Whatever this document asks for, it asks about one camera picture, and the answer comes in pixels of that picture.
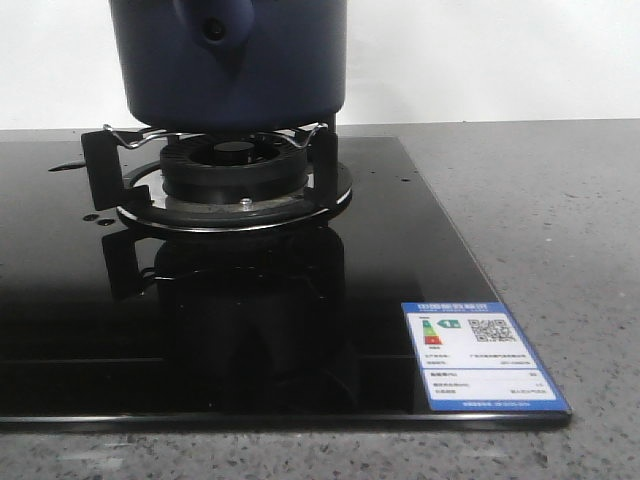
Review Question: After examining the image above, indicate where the blue energy label sticker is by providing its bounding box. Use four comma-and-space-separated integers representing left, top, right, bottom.
402, 302, 570, 412

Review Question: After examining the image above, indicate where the dark blue cooking pot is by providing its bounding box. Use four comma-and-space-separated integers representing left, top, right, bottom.
109, 1, 347, 132

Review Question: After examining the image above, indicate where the black glass gas stove top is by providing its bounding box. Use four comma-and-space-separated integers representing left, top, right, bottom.
1, 137, 571, 431

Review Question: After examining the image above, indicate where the black metal pot support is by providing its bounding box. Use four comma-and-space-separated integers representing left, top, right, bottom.
81, 124, 352, 234

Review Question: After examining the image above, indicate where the round black gas burner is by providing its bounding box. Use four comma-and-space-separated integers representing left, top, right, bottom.
160, 135, 307, 204

